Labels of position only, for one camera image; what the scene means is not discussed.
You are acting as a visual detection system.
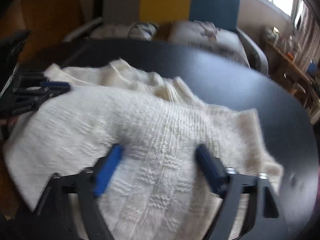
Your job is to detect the triangle pattern pillow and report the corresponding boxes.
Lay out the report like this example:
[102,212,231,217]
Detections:
[89,22,159,41]

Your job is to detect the grey deer print pillow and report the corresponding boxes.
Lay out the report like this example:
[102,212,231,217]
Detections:
[168,21,249,67]

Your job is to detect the blue folding chair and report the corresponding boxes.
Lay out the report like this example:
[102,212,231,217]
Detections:
[307,60,317,75]

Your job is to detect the multicolour sofa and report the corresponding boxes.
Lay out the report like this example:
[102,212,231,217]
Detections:
[65,0,268,75]

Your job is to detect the wooden side table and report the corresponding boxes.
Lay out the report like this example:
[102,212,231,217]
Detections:
[260,35,319,125]

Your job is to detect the cream knitted sweater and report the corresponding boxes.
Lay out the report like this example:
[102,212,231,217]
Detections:
[4,60,284,239]

